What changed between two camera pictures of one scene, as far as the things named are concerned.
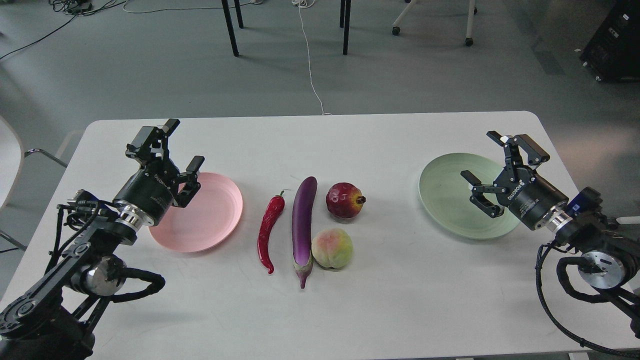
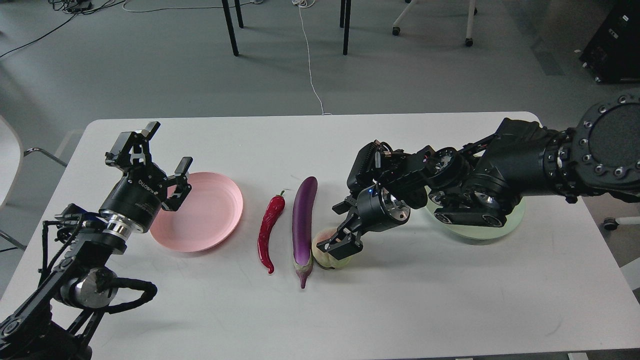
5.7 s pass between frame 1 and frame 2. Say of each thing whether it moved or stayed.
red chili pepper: stayed
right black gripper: moved
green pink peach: stayed
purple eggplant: stayed
